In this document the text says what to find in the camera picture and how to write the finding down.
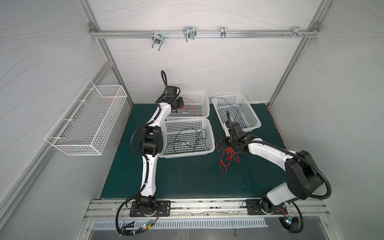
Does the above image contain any blue cable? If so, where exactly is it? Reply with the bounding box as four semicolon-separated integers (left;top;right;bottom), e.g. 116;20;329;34
211;96;248;130

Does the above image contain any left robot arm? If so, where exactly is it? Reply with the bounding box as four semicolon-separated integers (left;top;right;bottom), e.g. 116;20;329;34
116;70;184;217

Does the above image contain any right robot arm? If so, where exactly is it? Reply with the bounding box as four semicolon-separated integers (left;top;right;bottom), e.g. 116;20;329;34
220;120;332;215

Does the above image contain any back left white basket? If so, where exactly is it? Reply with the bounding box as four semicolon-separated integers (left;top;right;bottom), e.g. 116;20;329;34
166;92;210;120

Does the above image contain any back right white basket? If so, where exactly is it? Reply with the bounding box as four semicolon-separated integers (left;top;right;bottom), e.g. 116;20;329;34
211;94;262;133

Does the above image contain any green table mat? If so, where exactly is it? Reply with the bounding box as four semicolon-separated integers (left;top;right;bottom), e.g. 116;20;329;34
101;104;286;199

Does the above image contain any front white perforated basket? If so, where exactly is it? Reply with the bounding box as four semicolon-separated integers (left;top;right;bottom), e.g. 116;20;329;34
159;118;215;159

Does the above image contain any metal hook clamp left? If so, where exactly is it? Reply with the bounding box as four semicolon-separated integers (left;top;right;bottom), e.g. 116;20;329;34
152;33;164;51

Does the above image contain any metal hook clamp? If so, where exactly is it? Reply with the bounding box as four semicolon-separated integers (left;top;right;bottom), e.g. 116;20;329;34
282;27;309;39
152;33;164;51

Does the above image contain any metal u-bolt clamp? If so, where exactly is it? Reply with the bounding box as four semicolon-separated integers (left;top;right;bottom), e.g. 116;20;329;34
183;26;197;42

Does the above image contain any metal hook clamp right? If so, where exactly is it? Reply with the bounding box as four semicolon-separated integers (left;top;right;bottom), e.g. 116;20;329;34
282;27;309;39

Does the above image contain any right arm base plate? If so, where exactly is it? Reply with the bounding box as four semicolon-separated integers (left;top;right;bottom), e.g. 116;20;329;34
241;199;288;216

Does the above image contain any small metal bracket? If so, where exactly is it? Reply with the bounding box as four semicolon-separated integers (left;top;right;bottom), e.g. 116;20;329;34
221;27;227;39

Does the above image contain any white wire wall basket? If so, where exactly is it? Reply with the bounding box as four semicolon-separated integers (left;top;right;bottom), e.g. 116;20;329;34
45;80;127;156

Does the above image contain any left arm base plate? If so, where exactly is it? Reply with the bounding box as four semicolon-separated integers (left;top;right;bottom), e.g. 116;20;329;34
129;201;171;218

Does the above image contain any aluminium cross rail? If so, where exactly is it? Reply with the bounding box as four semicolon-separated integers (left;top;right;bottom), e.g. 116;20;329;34
90;29;321;39

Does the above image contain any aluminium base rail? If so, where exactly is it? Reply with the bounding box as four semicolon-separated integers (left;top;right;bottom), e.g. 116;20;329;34
84;198;331;221

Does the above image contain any white slotted cable duct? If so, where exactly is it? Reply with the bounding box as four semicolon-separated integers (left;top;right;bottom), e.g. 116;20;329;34
92;217;268;231

